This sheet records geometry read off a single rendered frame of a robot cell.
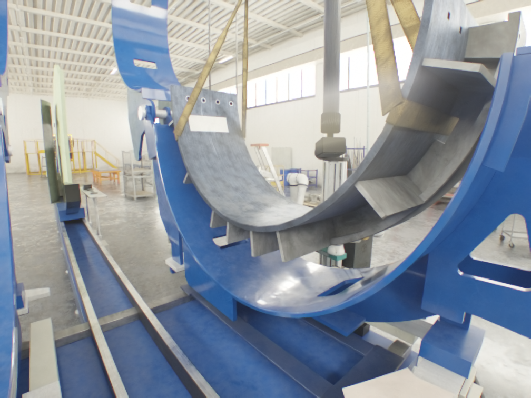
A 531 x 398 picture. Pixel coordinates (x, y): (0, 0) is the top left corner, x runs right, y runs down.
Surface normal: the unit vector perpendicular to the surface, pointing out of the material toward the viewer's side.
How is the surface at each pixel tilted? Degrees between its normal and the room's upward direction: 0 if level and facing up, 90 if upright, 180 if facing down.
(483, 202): 90
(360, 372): 0
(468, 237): 90
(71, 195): 89
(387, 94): 78
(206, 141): 65
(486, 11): 90
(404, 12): 99
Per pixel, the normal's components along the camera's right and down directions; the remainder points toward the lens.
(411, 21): -0.63, 0.29
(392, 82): -0.94, -0.14
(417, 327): -0.76, 0.11
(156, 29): 0.66, 0.07
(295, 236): 0.61, -0.18
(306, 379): 0.00, -0.98
